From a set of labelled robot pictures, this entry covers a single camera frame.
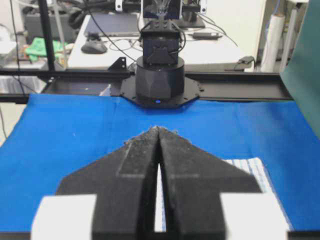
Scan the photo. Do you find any green cloth on shelf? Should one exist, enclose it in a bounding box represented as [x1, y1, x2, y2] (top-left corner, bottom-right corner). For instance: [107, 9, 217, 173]
[24, 37, 67, 62]

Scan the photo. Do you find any black computer mouse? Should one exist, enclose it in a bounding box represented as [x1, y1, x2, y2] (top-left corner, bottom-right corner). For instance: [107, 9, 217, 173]
[81, 40, 108, 55]

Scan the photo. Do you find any white blue striped towel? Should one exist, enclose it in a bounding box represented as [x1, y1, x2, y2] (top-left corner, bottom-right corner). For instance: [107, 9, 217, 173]
[154, 157, 294, 232]

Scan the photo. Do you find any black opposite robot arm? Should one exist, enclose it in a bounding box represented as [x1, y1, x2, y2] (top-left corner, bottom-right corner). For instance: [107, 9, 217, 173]
[56, 20, 261, 240]

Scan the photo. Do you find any black aluminium frame rail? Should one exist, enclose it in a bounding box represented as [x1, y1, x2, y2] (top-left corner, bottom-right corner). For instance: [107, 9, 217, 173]
[0, 69, 293, 102]

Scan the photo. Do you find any black vertical frame post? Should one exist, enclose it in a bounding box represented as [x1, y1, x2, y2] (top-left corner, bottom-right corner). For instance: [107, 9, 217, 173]
[37, 0, 56, 72]

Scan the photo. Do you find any black monitor stand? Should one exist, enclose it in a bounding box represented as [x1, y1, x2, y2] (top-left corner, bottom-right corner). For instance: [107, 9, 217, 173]
[175, 0, 208, 29]

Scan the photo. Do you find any dark green backdrop sheet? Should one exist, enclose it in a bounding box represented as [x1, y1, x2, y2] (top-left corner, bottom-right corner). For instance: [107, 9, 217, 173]
[280, 0, 320, 137]

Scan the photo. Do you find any white paper roll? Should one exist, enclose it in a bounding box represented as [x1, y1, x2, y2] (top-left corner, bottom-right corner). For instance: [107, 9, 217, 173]
[260, 13, 285, 73]

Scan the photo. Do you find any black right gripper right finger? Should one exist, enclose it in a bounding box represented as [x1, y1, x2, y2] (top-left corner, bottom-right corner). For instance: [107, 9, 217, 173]
[159, 127, 261, 240]

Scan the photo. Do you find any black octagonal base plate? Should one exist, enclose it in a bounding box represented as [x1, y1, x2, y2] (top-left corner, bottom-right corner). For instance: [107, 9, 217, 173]
[119, 76, 201, 109]

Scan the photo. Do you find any blue table cloth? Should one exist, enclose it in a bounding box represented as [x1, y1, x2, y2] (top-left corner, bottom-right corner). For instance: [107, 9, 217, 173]
[0, 94, 320, 232]

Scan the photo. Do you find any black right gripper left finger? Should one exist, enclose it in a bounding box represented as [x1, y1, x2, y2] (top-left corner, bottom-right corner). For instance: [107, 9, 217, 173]
[56, 127, 159, 240]

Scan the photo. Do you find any white desk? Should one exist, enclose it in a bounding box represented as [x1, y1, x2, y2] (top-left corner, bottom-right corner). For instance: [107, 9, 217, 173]
[68, 13, 254, 72]

